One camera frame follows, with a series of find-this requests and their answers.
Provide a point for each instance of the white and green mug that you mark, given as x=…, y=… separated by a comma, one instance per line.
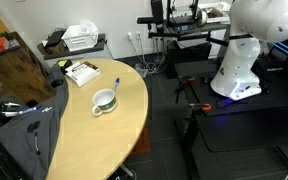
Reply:
x=104, y=102

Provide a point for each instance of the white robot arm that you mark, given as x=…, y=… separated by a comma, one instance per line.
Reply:
x=251, y=22

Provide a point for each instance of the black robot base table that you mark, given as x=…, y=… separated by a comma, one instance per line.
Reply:
x=255, y=122

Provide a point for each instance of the blue capped marker pen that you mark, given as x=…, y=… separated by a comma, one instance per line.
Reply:
x=116, y=84

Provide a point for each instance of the white flat box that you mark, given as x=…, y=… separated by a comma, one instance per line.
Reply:
x=81, y=73

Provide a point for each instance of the black equipment stand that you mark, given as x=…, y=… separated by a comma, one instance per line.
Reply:
x=187, y=27

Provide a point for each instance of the blue pen on jacket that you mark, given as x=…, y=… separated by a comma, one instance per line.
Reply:
x=29, y=110

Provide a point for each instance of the grey jacket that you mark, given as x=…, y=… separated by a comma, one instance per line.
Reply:
x=31, y=138

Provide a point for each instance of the orange handled clamp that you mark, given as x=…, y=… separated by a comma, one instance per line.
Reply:
x=204, y=107

